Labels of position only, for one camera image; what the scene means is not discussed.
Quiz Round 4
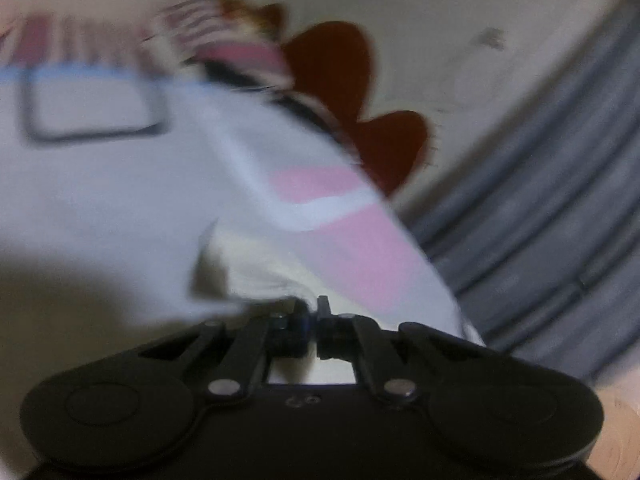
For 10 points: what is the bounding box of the blue-grey curtain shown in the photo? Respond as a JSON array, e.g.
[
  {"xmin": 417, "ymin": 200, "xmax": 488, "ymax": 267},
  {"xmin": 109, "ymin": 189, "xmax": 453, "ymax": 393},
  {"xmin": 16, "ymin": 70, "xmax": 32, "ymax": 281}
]
[{"xmin": 404, "ymin": 7, "xmax": 640, "ymax": 386}]

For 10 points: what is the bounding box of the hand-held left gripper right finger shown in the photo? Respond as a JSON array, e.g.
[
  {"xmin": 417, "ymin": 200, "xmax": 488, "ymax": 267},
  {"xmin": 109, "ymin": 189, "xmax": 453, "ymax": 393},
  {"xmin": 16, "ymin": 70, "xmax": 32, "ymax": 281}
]
[{"xmin": 316, "ymin": 296, "xmax": 505, "ymax": 406}]

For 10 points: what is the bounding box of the dark red heart headboard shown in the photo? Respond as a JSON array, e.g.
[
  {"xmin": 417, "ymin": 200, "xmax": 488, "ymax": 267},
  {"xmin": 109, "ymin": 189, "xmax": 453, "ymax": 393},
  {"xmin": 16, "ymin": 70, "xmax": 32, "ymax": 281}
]
[{"xmin": 280, "ymin": 20, "xmax": 432, "ymax": 197}]

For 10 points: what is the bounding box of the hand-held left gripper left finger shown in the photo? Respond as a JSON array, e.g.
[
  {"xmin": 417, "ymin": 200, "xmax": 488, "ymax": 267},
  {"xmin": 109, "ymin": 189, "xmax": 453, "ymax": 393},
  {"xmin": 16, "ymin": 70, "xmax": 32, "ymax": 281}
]
[{"xmin": 137, "ymin": 297, "xmax": 311, "ymax": 405}]

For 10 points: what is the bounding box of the orange plush toy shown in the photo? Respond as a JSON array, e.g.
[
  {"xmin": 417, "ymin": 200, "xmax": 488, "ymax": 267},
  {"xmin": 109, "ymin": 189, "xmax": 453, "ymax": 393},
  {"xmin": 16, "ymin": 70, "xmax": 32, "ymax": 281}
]
[{"xmin": 219, "ymin": 0, "xmax": 287, "ymax": 43}]

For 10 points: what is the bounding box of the small white garment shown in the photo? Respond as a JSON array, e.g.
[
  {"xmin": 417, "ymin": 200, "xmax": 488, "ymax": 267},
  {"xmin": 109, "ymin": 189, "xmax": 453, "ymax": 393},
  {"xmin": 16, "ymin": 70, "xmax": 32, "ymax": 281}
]
[{"xmin": 190, "ymin": 220, "xmax": 363, "ymax": 386}]

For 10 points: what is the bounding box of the pink striped pillow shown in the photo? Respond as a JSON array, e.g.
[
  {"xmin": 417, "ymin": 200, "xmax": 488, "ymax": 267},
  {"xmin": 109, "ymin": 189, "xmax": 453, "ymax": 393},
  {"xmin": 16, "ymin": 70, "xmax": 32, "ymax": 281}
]
[{"xmin": 0, "ymin": 0, "xmax": 297, "ymax": 92}]

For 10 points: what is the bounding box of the pink blue white bed sheet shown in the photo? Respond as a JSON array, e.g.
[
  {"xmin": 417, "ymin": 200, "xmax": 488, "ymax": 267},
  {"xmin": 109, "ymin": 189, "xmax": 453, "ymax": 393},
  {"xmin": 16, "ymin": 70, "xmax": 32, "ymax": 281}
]
[{"xmin": 0, "ymin": 66, "xmax": 487, "ymax": 480}]

